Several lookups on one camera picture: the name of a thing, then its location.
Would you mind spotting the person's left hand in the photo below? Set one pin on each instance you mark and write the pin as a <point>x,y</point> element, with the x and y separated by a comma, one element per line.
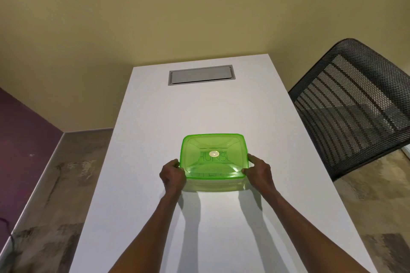
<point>173,178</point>

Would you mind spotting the person's right hand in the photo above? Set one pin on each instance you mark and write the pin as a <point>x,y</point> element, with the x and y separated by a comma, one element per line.
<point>261,175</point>

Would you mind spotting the clear plastic container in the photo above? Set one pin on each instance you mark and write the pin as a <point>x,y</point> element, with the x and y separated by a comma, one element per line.
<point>214,185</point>

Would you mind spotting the green plastic lid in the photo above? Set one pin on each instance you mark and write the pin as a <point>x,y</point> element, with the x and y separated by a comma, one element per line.
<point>214,156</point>

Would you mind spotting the person's left forearm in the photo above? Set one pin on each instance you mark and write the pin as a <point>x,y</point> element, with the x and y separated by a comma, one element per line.
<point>144,237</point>

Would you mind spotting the person's right forearm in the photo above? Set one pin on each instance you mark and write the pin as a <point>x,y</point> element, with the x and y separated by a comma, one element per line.
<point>320,237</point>

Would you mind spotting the black mesh office chair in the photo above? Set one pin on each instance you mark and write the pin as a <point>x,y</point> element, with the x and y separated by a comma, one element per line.
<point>352,106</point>

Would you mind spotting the white-framed glass door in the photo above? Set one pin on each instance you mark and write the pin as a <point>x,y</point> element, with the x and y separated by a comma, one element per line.
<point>406,151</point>

